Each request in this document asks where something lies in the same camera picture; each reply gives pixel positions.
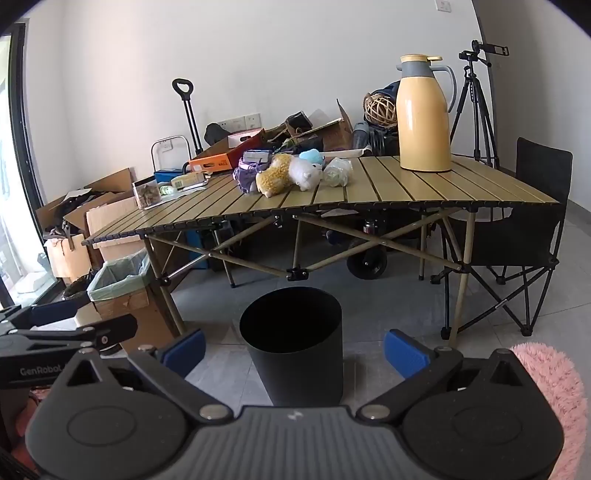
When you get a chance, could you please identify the lilac woven drawstring pouch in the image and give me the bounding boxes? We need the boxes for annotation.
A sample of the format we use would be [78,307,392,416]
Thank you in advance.
[240,156,273,174]

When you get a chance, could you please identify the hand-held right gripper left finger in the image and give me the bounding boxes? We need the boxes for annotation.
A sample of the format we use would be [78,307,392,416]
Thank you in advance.
[53,329,234,423]

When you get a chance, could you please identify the yellow carton box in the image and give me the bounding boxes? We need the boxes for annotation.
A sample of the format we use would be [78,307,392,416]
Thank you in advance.
[171,171,208,189]

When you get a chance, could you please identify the black glossy case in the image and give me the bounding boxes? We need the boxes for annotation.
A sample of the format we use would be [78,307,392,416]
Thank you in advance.
[285,111,312,134]

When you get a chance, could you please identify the black suitcase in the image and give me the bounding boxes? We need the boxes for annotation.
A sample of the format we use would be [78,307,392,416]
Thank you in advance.
[369,129,400,157]

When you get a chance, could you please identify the blue board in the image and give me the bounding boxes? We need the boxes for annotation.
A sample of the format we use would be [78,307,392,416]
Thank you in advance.
[182,222,218,271]

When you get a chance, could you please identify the blue fabric bag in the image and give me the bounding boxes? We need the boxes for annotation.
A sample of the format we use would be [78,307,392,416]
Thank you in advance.
[369,80,402,100]

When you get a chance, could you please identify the clear plastic bag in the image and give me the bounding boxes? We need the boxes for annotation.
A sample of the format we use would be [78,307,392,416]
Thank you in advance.
[322,157,354,188]

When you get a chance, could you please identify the printed paper leaflet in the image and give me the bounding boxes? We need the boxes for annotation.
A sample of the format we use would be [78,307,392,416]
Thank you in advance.
[157,181,211,200]

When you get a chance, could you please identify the yellow plush toy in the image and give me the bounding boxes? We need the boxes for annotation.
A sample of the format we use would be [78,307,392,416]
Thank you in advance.
[255,154,296,199]

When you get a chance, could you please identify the black window frame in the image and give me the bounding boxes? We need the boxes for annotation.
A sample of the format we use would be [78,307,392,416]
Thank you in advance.
[0,21,63,308]

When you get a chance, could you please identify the clear jar of snacks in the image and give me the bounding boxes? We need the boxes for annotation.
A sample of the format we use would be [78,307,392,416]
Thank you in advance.
[133,179,162,210]

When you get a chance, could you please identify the olive folding table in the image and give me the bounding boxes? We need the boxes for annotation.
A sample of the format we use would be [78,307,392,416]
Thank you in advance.
[82,154,573,344]

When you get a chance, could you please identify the lined brown cardboard box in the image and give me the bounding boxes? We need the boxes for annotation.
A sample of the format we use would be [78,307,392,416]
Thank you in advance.
[92,272,181,356]

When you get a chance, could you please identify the black folding chair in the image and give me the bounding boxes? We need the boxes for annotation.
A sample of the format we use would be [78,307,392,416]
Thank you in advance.
[431,137,574,340]

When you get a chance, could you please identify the wicker ball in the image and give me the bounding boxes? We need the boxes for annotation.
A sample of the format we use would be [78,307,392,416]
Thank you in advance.
[364,92,399,130]

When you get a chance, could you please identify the brown shipping cardboard box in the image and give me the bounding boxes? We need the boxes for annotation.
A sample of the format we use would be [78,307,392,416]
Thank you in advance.
[321,99,356,152]

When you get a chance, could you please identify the black camera tripod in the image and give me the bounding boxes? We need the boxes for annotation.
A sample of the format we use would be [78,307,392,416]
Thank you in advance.
[449,39,511,169]

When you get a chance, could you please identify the black pull handle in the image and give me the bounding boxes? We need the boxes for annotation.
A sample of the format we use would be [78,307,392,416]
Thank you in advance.
[172,78,205,158]

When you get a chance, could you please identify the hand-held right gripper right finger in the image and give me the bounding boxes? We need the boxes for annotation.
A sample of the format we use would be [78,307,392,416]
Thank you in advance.
[358,329,536,423]

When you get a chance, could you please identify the yellow thermos jug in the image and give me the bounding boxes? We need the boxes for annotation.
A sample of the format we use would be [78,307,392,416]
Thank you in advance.
[396,54,458,173]

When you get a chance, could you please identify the open brown cardboard box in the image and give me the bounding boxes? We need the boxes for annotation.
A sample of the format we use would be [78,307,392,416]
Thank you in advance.
[36,168,137,232]

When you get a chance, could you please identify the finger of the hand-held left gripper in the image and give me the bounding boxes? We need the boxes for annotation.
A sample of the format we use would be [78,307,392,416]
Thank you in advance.
[0,294,93,330]
[0,315,139,356]

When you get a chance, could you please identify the pink satin cloth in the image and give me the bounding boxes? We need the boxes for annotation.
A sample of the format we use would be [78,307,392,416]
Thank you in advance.
[232,166,259,193]

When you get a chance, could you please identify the chrome tube handle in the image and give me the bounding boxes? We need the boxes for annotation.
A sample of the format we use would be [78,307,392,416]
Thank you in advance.
[151,135,191,174]

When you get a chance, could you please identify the light cardboard box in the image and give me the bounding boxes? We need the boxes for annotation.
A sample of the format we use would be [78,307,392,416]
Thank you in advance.
[85,205,148,264]

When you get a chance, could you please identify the black soft bag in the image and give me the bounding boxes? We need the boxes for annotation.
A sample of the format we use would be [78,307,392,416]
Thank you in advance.
[204,123,232,146]

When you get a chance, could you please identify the white plush toy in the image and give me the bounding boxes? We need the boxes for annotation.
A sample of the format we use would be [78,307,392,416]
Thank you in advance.
[288,158,323,192]

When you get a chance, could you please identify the pink fluffy rug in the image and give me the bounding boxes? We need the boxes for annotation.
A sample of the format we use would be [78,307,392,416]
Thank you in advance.
[510,342,587,480]

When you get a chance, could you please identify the orange cardboard tray box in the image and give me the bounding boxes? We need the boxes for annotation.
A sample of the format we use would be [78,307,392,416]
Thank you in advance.
[188,134,266,176]

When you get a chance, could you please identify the black trash bin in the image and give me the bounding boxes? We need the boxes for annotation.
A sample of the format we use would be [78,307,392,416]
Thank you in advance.
[239,287,343,408]

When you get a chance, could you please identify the pale green plastic liner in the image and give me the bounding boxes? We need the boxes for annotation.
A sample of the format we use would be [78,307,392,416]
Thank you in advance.
[87,251,151,303]

